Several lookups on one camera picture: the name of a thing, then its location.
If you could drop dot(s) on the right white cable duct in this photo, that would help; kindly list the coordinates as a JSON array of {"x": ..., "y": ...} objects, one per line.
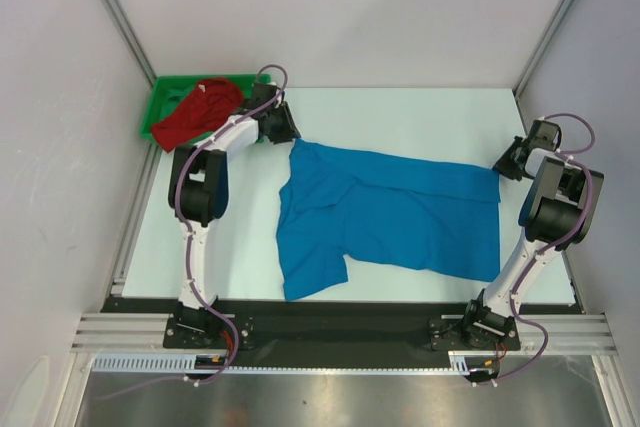
[{"x": 492, "y": 362}]

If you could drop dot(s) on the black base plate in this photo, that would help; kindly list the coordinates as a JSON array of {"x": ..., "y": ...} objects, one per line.
[{"x": 325, "y": 335}]

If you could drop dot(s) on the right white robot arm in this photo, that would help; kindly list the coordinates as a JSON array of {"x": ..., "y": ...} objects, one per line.
[{"x": 556, "y": 213}]

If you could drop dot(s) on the right aluminium frame post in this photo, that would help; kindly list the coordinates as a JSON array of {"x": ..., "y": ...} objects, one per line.
[{"x": 551, "y": 30}]

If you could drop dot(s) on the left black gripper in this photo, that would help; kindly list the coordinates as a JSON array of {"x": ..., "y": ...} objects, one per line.
[{"x": 289, "y": 130}]

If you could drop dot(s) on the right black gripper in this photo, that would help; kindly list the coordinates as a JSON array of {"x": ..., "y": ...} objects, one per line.
[{"x": 503, "y": 165}]

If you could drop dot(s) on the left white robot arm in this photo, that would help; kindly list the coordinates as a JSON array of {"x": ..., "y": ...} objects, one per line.
[{"x": 199, "y": 194}]

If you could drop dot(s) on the green plastic bin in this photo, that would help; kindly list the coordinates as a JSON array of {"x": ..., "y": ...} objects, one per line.
[{"x": 168, "y": 91}]

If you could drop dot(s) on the front aluminium rail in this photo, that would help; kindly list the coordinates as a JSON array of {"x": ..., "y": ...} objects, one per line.
[{"x": 581, "y": 334}]

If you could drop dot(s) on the aluminium frame post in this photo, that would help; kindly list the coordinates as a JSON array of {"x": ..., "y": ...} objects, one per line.
[
  {"x": 551, "y": 30},
  {"x": 131, "y": 40}
]

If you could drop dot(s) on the blue polo shirt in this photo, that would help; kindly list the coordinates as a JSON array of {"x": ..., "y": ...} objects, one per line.
[{"x": 384, "y": 209}]

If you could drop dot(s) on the red t shirt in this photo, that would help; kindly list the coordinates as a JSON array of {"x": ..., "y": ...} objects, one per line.
[{"x": 204, "y": 110}]

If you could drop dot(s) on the left white cable duct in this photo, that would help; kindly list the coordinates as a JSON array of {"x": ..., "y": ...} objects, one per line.
[{"x": 171, "y": 363}]

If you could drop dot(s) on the white cable duct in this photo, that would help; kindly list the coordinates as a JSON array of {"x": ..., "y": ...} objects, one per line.
[
  {"x": 171, "y": 363},
  {"x": 492, "y": 362}
]

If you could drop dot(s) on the left aluminium frame post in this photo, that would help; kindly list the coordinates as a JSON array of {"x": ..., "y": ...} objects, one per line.
[{"x": 131, "y": 40}]

